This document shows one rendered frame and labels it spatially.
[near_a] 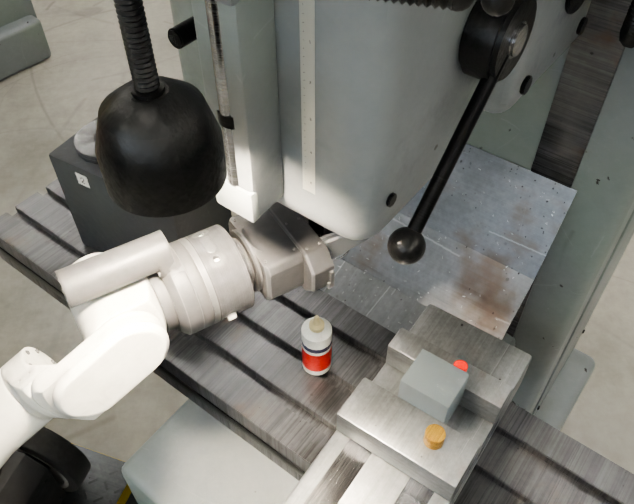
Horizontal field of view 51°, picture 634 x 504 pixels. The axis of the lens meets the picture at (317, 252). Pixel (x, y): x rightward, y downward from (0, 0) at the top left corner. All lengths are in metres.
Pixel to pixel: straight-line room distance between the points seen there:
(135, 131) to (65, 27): 3.37
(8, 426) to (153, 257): 0.19
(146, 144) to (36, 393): 0.30
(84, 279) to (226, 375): 0.39
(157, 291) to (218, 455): 0.40
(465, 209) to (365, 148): 0.59
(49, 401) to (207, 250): 0.18
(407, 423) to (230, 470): 0.29
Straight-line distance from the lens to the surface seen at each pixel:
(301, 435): 0.88
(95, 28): 3.67
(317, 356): 0.88
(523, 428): 0.92
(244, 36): 0.43
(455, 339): 0.88
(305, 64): 0.45
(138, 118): 0.36
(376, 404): 0.77
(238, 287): 0.61
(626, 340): 2.29
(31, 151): 2.93
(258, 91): 0.46
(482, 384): 0.81
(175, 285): 0.60
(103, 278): 0.58
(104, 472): 1.49
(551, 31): 0.66
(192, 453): 0.97
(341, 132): 0.46
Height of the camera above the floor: 1.71
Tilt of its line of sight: 48 degrees down
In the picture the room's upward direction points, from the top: straight up
